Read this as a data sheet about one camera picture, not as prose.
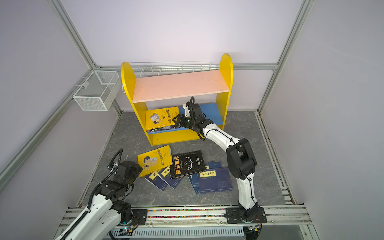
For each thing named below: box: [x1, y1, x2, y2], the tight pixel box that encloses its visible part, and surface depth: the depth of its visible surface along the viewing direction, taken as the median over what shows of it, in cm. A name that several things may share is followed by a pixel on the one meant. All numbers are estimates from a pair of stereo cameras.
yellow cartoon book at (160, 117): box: [145, 106, 180, 131], surface depth 93 cm
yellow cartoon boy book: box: [137, 145, 173, 178], surface depth 93 cm
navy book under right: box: [187, 161, 222, 195], surface depth 86 cm
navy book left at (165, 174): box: [157, 165, 183, 189], surface depth 86 cm
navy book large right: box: [198, 166, 233, 194], surface depth 85 cm
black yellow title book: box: [170, 150, 206, 180], surface depth 90 cm
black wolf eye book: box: [147, 125, 181, 133], surface depth 91 cm
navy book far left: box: [145, 171, 168, 191], surface depth 86 cm
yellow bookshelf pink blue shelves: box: [121, 53, 234, 146], surface depth 82 cm
